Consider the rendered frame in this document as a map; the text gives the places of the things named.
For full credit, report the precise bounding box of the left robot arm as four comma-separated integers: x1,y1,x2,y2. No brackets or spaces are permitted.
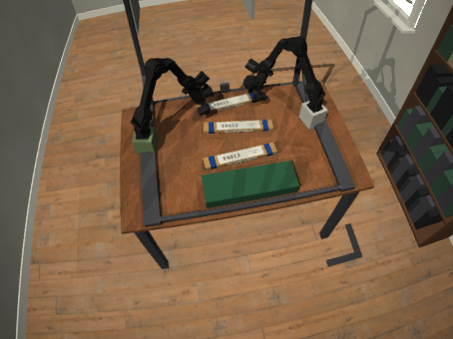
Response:
243,36,326,113

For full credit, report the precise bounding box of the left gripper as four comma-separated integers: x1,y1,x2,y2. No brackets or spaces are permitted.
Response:
245,75,267,103

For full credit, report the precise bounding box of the tan cardboard box with white label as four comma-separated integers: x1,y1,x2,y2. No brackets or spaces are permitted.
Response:
207,92,255,113

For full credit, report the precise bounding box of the white welding electrode pack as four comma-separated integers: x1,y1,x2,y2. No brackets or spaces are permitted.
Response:
204,120,273,134
203,143,277,170

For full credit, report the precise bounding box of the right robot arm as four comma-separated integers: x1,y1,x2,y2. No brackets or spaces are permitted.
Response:
131,58,214,140

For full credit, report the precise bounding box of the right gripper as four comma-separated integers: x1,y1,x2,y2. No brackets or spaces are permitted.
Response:
191,92,211,116

